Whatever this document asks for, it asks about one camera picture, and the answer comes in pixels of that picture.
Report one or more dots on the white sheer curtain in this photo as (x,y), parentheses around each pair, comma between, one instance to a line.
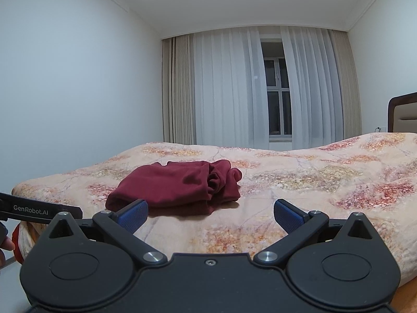
(228,91)
(309,88)

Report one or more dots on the window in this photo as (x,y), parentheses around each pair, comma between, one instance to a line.
(278,97)

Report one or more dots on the brown padded headboard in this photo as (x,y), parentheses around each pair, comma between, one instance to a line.
(405,114)

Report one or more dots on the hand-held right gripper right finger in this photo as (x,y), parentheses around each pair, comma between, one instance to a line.
(285,214)

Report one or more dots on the bed with floral quilt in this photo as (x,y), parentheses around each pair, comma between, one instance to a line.
(325,186)

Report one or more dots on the person's left hand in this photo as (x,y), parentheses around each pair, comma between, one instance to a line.
(7,244)

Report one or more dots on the beige curtain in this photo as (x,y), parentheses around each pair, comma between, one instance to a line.
(177,91)
(348,84)

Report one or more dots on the maroon long-sleeved sweater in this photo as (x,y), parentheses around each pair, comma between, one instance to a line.
(176,186)

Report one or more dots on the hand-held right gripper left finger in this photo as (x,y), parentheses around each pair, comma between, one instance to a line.
(135,214)

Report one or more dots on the red cloth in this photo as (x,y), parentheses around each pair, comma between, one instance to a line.
(18,257)

